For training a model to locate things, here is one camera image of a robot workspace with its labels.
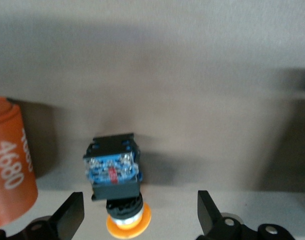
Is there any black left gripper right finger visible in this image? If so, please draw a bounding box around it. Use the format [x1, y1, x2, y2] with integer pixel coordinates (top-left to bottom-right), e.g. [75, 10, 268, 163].
[196, 190, 246, 240]

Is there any yellow push button switch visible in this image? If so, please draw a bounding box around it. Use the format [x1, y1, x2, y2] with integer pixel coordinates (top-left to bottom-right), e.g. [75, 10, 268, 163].
[82, 132, 152, 238]

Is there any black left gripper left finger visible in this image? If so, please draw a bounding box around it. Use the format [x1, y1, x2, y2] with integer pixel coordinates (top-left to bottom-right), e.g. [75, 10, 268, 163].
[22, 191, 85, 240]

